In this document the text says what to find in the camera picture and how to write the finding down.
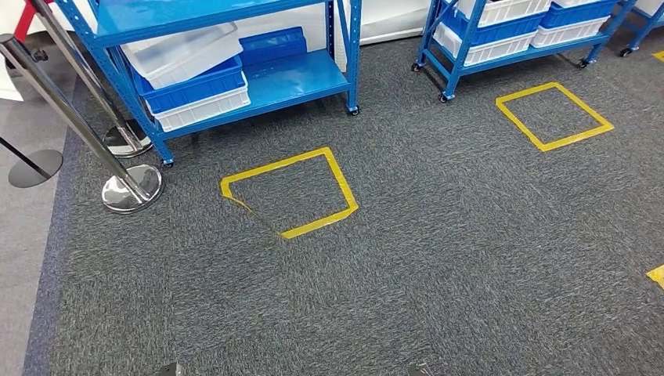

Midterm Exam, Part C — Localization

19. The blue metal shelf rack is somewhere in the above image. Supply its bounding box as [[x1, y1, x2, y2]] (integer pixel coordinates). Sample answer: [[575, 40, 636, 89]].
[[619, 0, 664, 58], [411, 0, 639, 103], [54, 0, 363, 168]]

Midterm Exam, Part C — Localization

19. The red barrier belt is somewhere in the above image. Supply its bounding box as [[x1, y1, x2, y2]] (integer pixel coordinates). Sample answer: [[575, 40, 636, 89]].
[[13, 0, 56, 42]]

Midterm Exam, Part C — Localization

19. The thin black post with base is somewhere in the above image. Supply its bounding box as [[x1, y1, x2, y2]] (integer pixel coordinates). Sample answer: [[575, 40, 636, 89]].
[[0, 136, 64, 189]]

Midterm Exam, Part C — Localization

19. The chrome stanchion post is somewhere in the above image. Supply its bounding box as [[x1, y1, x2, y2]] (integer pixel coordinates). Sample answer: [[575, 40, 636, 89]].
[[28, 0, 153, 158], [0, 33, 164, 215]]

